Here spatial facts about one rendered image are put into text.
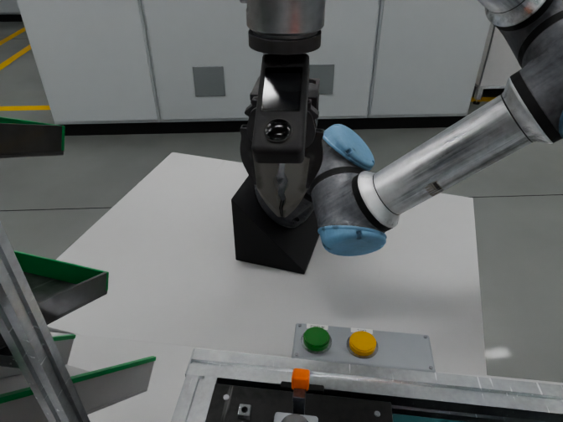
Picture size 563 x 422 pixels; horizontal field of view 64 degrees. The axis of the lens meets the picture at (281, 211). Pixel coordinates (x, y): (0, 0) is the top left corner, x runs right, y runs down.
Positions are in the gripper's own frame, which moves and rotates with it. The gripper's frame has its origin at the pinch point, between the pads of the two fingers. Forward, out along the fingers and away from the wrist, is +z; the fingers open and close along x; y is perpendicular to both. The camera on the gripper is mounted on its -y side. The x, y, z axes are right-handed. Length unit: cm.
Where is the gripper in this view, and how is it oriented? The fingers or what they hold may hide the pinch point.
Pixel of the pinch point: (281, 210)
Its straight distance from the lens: 53.4
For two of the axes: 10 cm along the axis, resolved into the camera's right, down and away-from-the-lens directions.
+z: 0.0, 8.2, 5.8
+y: 1.2, -5.7, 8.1
